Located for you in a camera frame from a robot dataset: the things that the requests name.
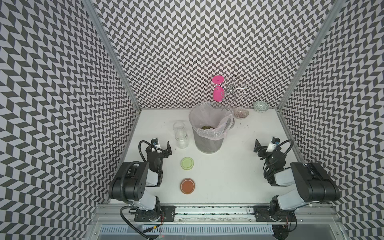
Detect green jar lid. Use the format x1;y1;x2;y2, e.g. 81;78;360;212
181;157;195;171

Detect glass jar of mung beans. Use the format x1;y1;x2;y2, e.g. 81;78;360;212
173;121;187;139

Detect pink plastic wine glass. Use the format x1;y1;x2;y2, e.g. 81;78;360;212
212;75;225;102

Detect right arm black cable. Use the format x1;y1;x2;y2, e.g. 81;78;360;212
262;139;295;181

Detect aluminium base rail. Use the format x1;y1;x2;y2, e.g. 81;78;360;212
84;204;348;240

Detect silver wire glass rack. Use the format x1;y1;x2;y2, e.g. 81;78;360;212
212;75;251;113

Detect grey mesh trash bin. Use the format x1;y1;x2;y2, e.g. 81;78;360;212
188;101;234;154

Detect glass jar with beans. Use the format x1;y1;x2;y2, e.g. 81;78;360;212
175;131;189;149

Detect small brown glass bowl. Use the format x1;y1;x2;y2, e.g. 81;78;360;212
233;107;249;119

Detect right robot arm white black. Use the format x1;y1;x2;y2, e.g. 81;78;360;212
252;137;340;223

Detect brown jar lid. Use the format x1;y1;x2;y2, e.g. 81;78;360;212
180;178;196;195

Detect clear plastic bin liner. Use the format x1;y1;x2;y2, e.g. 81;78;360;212
189;102;234;141

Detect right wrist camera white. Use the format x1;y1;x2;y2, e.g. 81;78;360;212
266;137;281;153

